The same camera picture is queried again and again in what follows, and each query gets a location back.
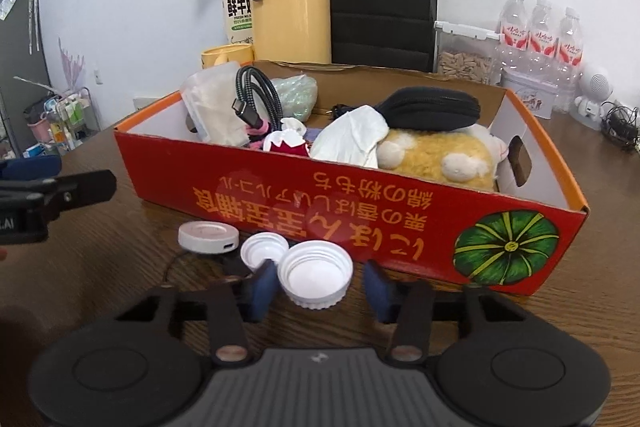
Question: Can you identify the small white screw cap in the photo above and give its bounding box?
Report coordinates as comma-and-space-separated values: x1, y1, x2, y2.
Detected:
240, 232, 291, 270

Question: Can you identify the tangle of cables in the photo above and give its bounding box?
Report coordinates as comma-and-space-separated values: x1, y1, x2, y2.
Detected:
600, 102, 640, 152

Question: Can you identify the dark red white small toy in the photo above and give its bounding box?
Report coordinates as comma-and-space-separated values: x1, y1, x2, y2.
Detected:
262, 117, 311, 158

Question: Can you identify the pink clip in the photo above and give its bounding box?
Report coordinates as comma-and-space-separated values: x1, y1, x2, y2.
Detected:
247, 119, 273, 150

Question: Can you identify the black zip pouch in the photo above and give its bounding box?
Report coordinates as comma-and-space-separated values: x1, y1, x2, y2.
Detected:
372, 87, 482, 132

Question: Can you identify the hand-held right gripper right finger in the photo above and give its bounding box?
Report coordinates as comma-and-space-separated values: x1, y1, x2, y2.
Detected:
362, 259, 526, 363

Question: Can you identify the clear water bottle red label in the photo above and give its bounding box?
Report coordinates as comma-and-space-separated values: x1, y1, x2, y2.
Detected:
497, 0, 531, 72
525, 0, 558, 78
552, 7, 587, 112

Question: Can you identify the white robot-shaped speaker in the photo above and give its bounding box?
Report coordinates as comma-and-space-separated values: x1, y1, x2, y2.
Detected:
574, 66, 615, 128

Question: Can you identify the translucent white plastic bag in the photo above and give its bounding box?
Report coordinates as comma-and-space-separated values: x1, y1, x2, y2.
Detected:
180, 62, 251, 148

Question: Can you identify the yellow mug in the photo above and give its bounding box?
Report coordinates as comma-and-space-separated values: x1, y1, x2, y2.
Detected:
201, 44, 255, 68

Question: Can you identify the yellow plush toy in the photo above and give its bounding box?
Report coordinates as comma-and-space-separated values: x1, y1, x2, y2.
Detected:
375, 124, 511, 192

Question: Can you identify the large white screw cap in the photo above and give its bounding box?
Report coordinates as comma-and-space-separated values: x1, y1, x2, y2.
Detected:
277, 241, 354, 309

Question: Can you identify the round pink white device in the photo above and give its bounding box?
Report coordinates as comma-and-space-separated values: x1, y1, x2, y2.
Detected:
177, 222, 240, 255

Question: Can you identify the grey braided cable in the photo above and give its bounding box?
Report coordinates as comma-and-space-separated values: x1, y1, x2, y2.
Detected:
230, 64, 283, 130

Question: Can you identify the iridescent green bag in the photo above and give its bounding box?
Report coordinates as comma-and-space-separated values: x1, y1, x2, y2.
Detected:
270, 74, 319, 122

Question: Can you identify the white crumpled tissue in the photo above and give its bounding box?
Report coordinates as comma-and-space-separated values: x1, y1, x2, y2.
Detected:
310, 105, 391, 168

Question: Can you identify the clear container of seeds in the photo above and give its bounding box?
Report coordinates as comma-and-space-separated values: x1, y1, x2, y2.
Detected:
434, 21, 505, 86

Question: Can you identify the white milk carton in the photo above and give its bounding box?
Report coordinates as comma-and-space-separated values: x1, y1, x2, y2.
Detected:
220, 0, 258, 45

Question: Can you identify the red cardboard box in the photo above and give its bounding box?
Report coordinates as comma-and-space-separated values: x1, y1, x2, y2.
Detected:
114, 59, 590, 299

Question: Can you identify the rolling storage rack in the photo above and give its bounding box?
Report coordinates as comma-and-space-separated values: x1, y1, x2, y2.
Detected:
22, 87, 101, 155

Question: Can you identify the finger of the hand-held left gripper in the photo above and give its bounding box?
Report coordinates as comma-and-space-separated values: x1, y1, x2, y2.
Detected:
0, 169, 118, 215
0, 155, 63, 182

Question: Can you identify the white power strip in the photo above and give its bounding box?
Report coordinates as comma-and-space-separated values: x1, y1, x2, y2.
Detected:
132, 96, 168, 112

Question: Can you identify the white plastic tub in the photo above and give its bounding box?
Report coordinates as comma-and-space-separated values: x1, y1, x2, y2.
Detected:
500, 69, 561, 120

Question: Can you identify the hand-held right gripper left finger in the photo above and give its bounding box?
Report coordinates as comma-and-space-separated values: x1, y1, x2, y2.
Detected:
115, 259, 278, 365

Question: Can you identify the dark grey cabinet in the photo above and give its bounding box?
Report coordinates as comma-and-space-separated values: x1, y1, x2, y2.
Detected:
0, 0, 51, 158

